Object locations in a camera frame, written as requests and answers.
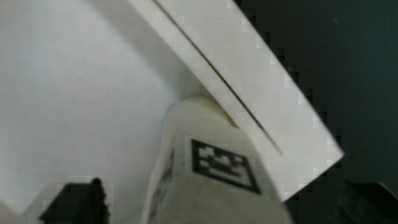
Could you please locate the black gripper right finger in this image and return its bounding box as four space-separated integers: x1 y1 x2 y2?
295 180 398 224

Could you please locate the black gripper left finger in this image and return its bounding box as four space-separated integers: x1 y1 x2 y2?
39 178 109 224

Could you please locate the white square table top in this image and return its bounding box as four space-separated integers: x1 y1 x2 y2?
0 0 343 224

